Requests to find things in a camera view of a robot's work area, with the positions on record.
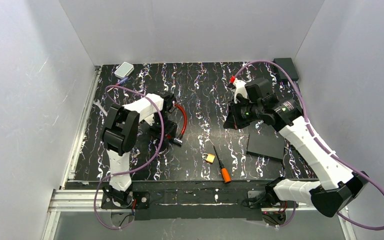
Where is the orange handled screwdriver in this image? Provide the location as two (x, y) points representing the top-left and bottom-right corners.
(213, 146), (232, 184)

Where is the red cable lock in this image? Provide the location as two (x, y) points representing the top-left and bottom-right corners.
(166, 103), (189, 147)

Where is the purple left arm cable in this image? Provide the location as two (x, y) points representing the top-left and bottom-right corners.
(92, 84), (166, 231)

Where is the white rectangular box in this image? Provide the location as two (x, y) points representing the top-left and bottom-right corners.
(114, 62), (134, 79)

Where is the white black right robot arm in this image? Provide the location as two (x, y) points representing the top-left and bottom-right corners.
(223, 78), (368, 218)

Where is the brass padlock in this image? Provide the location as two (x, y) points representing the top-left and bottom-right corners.
(201, 153), (216, 164)

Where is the small silver wrench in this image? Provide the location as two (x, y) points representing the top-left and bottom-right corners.
(92, 99), (108, 117)

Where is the black box in corner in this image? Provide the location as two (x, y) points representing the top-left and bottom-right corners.
(273, 57), (300, 83)

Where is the blue red pen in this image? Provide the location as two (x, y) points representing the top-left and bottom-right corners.
(117, 76), (129, 86)

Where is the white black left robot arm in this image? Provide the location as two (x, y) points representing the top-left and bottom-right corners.
(101, 92), (181, 208)

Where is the dark grey flat plate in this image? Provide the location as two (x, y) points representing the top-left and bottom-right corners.
(246, 132), (286, 162)

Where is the aluminium frame rail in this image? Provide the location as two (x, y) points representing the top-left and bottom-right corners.
(41, 66), (359, 240)

